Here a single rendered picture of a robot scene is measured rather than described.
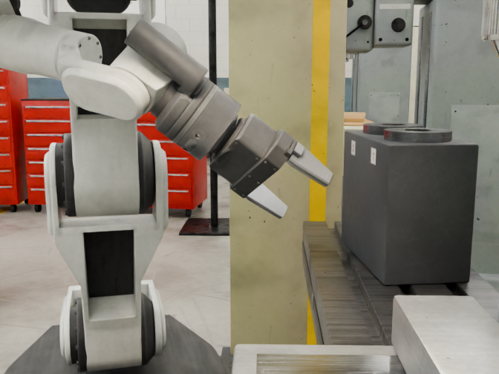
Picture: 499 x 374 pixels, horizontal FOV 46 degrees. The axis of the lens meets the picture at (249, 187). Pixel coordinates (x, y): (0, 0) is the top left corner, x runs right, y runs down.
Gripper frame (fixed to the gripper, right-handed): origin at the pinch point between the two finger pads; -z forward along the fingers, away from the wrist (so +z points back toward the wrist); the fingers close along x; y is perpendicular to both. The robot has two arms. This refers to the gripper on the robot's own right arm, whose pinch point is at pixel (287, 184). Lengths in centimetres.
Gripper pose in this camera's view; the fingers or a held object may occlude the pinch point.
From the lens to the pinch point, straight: 76.4
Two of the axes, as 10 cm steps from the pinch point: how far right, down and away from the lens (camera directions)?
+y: 3.8, -7.0, 6.1
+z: -7.9, -5.9, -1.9
